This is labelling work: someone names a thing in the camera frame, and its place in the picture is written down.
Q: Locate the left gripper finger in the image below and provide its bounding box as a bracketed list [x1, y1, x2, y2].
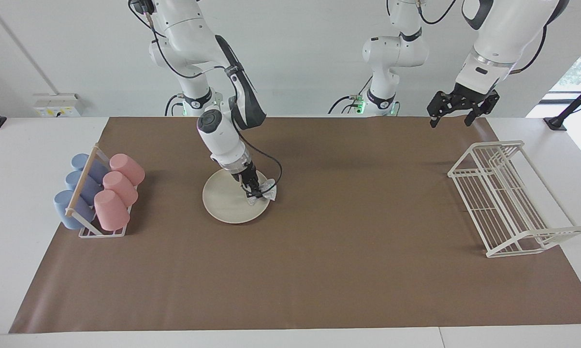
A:
[465, 94, 500, 128]
[426, 90, 458, 129]

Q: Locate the round cream plate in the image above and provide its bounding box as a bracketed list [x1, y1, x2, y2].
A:
[202, 168, 272, 224]

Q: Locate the black slanted stand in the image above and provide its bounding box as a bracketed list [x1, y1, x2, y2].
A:
[543, 77, 581, 132]

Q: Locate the pink plastic cup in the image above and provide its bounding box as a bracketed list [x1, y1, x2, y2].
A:
[109, 153, 146, 187]
[102, 171, 139, 207]
[94, 189, 131, 231]

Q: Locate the brown table mat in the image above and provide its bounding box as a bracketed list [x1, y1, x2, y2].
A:
[9, 116, 581, 334]

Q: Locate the blue plastic cup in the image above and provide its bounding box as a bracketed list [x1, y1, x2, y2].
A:
[65, 170, 102, 206]
[54, 189, 97, 230]
[71, 153, 109, 184]

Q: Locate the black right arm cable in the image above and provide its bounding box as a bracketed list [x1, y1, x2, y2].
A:
[129, 0, 283, 197]

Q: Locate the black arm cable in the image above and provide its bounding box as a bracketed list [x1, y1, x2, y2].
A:
[416, 0, 548, 75]
[129, 0, 283, 197]

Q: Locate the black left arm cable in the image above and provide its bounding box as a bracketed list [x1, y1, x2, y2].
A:
[416, 0, 548, 75]

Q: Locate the white wire dish rack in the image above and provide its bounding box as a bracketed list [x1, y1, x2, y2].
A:
[447, 140, 581, 258]

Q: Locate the black right base cable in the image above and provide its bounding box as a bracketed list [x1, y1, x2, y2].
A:
[164, 93, 185, 116]

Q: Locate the black base cable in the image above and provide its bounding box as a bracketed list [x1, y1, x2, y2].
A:
[164, 93, 185, 116]
[328, 95, 363, 115]

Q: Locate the black left base cable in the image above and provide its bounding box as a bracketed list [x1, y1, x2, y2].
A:
[328, 95, 363, 115]

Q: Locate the white wall socket box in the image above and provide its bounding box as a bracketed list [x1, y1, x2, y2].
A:
[33, 93, 81, 118]

